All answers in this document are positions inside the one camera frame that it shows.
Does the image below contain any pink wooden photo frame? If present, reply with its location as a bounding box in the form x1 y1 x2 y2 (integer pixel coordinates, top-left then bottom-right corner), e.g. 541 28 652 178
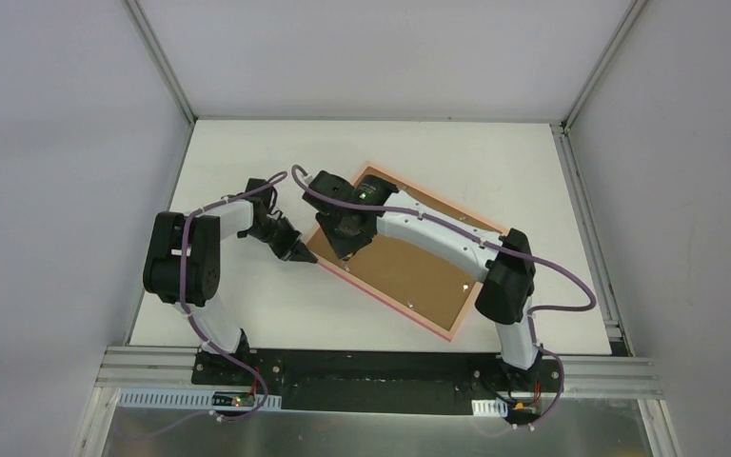
309 168 504 341

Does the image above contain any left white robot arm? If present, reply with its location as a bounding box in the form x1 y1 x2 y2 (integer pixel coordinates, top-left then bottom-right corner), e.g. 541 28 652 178
142 172 318 386

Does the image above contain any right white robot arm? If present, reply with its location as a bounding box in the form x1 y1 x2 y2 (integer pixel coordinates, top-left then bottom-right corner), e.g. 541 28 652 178
290 165 541 390

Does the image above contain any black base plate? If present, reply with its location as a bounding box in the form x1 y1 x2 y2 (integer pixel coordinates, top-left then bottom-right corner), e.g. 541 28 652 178
191 348 562 416

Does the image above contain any left white cable duct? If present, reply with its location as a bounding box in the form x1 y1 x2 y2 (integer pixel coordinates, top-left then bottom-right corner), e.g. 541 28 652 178
117 388 282 412

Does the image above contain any white cable duct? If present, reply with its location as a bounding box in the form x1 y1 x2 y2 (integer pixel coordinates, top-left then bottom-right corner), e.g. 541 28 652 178
471 398 509 418
117 388 282 412

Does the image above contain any right white cable duct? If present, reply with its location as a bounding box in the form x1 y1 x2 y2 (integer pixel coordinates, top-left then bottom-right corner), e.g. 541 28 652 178
471 398 509 418

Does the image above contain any aluminium front rail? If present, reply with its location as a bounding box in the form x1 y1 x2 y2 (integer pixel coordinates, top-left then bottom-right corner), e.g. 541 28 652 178
95 346 664 400

